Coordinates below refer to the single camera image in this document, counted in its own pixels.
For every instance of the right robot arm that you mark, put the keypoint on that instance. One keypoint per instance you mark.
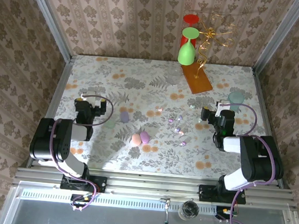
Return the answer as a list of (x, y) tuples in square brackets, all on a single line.
[(260, 163)]

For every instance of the teal frosted cup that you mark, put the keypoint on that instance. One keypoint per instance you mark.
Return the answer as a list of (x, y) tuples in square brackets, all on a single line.
[(235, 98)]

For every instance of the black connector box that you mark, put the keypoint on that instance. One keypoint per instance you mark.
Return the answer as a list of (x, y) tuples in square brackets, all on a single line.
[(222, 211), (79, 198)]

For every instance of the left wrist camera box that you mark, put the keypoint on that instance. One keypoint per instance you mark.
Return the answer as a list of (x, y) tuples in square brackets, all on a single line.
[(91, 99)]

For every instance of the green earbud charging case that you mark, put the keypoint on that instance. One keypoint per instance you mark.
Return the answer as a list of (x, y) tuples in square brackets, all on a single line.
[(109, 124)]

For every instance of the red wine glass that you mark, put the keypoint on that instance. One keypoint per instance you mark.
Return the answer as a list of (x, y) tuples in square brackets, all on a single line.
[(191, 18)]

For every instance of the orange egg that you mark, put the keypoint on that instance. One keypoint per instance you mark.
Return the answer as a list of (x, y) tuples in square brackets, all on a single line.
[(136, 140)]

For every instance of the purple earbud charging case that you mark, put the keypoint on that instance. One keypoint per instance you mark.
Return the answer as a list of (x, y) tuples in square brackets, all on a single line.
[(124, 117), (145, 137)]

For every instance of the clear glass jar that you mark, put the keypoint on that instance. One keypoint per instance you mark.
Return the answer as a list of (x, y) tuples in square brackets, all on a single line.
[(189, 211)]

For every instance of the grey metal shelf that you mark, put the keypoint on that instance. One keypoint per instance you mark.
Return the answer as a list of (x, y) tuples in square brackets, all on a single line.
[(119, 219)]

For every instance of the aluminium side rail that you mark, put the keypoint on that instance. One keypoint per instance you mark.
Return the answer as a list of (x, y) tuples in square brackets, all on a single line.
[(268, 127), (52, 108)]

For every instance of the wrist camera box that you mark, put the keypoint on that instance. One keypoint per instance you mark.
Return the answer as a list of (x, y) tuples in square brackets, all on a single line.
[(91, 99), (221, 109)]

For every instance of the green wine glass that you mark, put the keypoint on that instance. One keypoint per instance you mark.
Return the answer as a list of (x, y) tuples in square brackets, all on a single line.
[(186, 55)]

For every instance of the small metal clamp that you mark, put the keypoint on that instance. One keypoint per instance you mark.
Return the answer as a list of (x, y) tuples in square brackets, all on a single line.
[(164, 200)]

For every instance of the aluminium frame post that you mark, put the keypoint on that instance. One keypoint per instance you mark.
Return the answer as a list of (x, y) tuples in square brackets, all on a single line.
[(49, 16), (278, 36)]

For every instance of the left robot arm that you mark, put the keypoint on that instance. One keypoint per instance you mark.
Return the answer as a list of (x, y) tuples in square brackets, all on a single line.
[(47, 139)]

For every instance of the clear drinking glass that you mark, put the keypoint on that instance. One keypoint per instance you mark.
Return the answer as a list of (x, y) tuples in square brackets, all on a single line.
[(174, 72)]

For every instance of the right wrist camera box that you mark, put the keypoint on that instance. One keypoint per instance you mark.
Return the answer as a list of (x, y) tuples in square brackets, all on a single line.
[(221, 109)]

